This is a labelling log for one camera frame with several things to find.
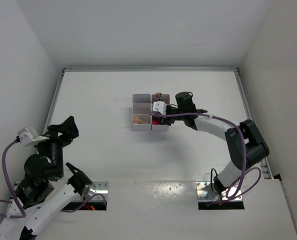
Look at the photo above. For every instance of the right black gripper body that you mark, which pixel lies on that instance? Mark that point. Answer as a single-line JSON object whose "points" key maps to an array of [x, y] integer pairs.
{"points": [[171, 120]]}

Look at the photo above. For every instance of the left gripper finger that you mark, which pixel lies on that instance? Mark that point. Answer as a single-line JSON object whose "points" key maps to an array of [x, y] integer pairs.
{"points": [[55, 127], [69, 128]]}

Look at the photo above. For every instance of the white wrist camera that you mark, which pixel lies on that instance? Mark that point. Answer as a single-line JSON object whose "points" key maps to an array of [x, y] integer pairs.
{"points": [[28, 137], [159, 107]]}

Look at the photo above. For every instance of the orange highlighter pencil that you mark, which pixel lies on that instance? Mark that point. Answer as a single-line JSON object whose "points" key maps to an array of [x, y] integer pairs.
{"points": [[137, 119]]}

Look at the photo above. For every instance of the yellow slim highlighter pen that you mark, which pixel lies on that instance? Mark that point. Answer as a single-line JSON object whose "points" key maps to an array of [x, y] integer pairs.
{"points": [[145, 122]]}

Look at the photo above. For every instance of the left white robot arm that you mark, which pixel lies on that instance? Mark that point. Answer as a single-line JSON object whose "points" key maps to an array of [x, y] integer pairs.
{"points": [[25, 224]]}

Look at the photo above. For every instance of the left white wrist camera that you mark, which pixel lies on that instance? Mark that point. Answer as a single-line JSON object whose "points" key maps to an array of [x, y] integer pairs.
{"points": [[28, 137]]}

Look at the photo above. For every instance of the metal base plate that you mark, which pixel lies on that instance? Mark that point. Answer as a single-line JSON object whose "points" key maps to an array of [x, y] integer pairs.
{"points": [[97, 187], [206, 195]]}

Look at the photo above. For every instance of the right white divided container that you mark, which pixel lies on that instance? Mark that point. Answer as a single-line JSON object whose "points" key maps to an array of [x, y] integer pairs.
{"points": [[161, 127]]}

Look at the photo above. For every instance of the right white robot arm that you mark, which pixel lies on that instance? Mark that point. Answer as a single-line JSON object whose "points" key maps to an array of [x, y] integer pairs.
{"points": [[245, 143]]}

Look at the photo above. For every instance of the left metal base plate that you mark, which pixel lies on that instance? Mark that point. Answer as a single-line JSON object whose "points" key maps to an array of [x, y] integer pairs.
{"points": [[97, 187]]}

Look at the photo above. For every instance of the colourful glue stick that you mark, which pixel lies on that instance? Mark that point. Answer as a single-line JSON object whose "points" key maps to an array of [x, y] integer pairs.
{"points": [[158, 97]]}

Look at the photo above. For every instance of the left white divided container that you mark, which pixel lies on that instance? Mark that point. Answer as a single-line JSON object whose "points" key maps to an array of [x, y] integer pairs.
{"points": [[141, 107]]}

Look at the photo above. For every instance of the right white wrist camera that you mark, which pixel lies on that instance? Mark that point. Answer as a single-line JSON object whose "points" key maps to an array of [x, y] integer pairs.
{"points": [[159, 107]]}

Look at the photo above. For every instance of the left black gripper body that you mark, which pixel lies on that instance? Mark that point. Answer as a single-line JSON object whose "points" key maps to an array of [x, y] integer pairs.
{"points": [[54, 147]]}

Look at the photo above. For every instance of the white divided container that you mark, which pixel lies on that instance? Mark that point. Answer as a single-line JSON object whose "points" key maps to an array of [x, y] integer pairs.
{"points": [[161, 127], [141, 107]]}

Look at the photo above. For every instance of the pink cap black highlighter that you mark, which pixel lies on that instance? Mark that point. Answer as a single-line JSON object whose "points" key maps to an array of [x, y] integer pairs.
{"points": [[155, 122]]}

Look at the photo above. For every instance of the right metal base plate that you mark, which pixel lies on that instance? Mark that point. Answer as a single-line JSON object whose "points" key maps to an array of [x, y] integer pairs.
{"points": [[206, 195]]}

